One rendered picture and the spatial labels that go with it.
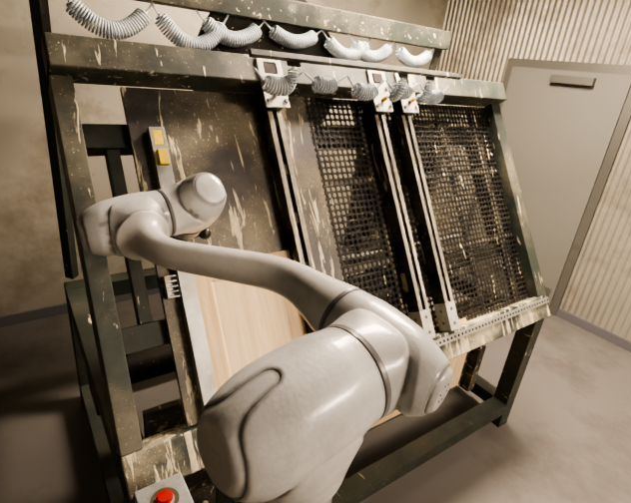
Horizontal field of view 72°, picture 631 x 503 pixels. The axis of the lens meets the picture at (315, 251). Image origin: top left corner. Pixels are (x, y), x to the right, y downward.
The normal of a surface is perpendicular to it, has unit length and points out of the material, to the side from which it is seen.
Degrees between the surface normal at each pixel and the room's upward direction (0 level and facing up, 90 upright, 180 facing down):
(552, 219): 90
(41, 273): 90
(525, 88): 90
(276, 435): 50
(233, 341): 58
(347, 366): 26
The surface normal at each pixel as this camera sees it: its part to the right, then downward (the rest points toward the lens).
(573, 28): -0.80, 0.16
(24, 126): 0.59, 0.38
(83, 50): 0.53, -0.16
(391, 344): 0.35, -0.69
